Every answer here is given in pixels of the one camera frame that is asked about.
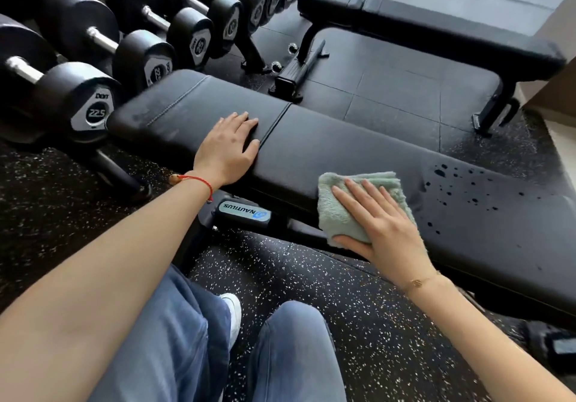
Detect person's right forearm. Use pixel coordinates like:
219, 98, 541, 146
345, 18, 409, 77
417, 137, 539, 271
407, 276, 576, 402

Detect blue jeans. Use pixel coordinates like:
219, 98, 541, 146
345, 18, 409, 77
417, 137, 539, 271
88, 264, 348, 402

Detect black flat weight bench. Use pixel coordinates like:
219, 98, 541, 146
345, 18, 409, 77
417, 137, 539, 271
270, 0, 567, 137

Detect person's right hand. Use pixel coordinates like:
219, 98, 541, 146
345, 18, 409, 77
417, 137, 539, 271
331, 178, 440, 291

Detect thin gold bracelet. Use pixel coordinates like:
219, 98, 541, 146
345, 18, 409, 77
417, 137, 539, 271
402, 271, 444, 295

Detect black dumbbell rack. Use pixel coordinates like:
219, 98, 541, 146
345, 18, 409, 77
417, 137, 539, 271
0, 0, 282, 202

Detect person's left hand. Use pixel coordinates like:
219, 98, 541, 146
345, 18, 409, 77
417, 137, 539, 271
193, 112, 261, 189

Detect row of black dumbbells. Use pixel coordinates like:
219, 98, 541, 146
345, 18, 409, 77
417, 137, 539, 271
0, 0, 329, 145

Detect white shoe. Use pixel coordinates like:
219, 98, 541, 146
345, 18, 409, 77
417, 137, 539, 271
220, 293, 243, 349

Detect black padded weight bench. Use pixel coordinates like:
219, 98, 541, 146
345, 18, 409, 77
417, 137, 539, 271
106, 69, 576, 373

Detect person's left forearm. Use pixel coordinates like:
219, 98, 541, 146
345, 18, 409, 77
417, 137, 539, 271
0, 180, 212, 402

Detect green terry cloth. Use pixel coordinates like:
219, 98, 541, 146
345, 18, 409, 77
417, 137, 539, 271
318, 171, 417, 249

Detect red string bracelet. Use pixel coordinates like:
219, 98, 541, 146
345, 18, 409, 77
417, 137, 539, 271
169, 172, 214, 203

